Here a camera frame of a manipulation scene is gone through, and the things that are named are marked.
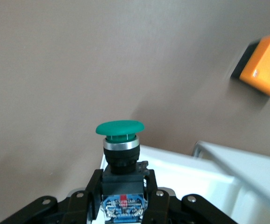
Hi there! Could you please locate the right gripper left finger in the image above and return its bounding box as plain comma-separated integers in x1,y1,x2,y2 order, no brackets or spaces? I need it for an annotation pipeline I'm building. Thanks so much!
0,169,103,224

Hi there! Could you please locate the white plastic drawer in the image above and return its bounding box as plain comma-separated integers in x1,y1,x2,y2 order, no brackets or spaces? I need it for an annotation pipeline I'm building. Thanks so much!
99,140,270,224

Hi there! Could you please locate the green mushroom push button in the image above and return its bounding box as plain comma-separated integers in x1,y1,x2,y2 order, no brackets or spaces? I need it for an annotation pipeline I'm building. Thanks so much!
95,119,155,224

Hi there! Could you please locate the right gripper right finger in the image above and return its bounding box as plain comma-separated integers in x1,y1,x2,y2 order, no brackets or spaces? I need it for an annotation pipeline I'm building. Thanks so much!
143,169,240,224

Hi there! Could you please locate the orange button box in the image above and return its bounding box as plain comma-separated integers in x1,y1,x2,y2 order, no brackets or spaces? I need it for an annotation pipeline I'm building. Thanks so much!
230,32,270,100

